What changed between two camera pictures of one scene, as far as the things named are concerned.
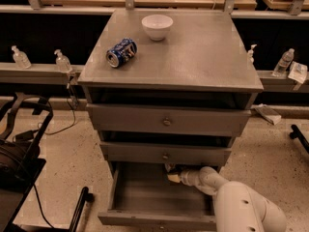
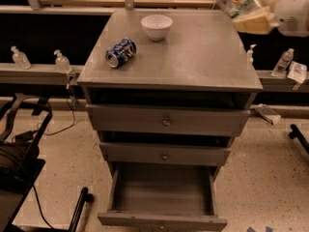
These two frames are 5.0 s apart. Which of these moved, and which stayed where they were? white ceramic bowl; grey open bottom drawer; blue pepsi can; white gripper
Moved: white gripper
Stayed: white ceramic bowl; blue pepsi can; grey open bottom drawer
